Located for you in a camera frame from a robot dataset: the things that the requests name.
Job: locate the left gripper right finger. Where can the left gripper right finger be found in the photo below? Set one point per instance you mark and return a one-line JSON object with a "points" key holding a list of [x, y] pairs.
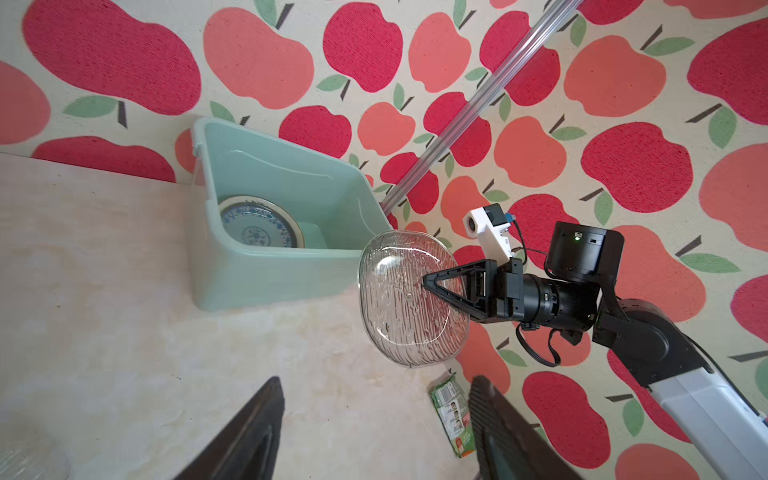
{"points": [[507, 446]]}

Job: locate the grey glass plate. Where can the grey glass plate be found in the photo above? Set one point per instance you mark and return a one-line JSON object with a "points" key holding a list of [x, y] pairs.
{"points": [[408, 324]]}

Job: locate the blue patterned small plate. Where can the blue patterned small plate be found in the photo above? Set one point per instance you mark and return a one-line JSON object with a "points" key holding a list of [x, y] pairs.
{"points": [[257, 222]]}

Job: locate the green snack bag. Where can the green snack bag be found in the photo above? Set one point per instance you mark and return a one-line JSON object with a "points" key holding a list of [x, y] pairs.
{"points": [[451, 405]]}

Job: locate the right aluminium frame post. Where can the right aluminium frame post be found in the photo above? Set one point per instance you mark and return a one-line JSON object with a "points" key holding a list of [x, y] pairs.
{"points": [[551, 20]]}

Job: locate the clear glass plate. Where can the clear glass plate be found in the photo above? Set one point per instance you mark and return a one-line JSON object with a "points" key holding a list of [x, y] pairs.
{"points": [[27, 454]]}

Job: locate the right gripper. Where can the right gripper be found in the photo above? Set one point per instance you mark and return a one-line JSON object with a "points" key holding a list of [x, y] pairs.
{"points": [[581, 269]]}

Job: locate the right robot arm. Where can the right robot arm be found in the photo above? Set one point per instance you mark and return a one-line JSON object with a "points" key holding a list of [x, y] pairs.
{"points": [[726, 429]]}

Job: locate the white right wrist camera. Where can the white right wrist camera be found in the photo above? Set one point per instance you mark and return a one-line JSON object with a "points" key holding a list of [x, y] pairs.
{"points": [[488, 226]]}

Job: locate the green plastic bin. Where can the green plastic bin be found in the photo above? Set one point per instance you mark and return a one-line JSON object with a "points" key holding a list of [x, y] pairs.
{"points": [[330, 199]]}

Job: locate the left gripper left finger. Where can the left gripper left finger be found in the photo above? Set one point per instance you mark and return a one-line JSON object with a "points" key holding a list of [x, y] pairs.
{"points": [[247, 447]]}

